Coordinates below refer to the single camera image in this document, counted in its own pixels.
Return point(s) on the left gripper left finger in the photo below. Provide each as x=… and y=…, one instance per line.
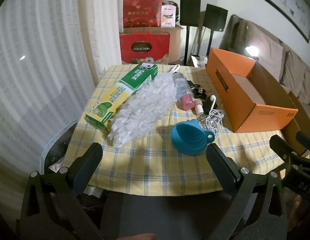
x=50, y=209

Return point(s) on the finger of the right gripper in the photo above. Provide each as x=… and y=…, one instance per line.
x=303, y=139
x=286, y=153

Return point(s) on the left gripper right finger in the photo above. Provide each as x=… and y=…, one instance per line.
x=257, y=208

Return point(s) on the black star knob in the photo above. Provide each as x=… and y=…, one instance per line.
x=198, y=91
x=209, y=104

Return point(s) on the small white pink bottle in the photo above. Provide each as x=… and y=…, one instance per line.
x=198, y=107

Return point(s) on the blue collapsible funnel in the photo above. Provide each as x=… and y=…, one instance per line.
x=189, y=138

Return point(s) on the clear bottle pink cap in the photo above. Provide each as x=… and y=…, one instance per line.
x=184, y=94

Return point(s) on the green yellow toothpaste box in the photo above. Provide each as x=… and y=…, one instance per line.
x=99, y=116

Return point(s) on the white fluffy duster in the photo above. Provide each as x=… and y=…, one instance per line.
x=141, y=111

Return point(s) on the person right hand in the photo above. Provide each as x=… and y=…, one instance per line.
x=293, y=219

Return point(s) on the person left hand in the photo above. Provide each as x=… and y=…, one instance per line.
x=144, y=236

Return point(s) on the large brown carton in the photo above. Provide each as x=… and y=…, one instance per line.
x=301, y=122

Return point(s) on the orange cardboard box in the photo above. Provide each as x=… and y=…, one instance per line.
x=253, y=99

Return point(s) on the plastic storage bin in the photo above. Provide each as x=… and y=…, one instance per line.
x=56, y=147

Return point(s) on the brown sofa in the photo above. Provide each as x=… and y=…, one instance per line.
x=274, y=55

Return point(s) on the bright portable lamp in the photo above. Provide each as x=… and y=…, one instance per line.
x=252, y=52

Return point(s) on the right black speaker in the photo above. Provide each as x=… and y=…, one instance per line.
x=215, y=20

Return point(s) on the black speaker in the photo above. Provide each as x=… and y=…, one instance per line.
x=215, y=20
x=189, y=17

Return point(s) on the brown cardboard box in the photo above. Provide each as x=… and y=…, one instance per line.
x=176, y=35

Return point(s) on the left black speaker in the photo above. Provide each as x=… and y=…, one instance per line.
x=189, y=17

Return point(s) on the red collection gift bag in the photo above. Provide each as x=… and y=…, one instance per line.
x=145, y=47

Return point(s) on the white curtain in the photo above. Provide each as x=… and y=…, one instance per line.
x=52, y=55

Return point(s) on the pink tissue pack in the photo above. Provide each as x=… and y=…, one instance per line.
x=168, y=16

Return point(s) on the red gift bag upper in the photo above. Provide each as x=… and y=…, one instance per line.
x=141, y=13

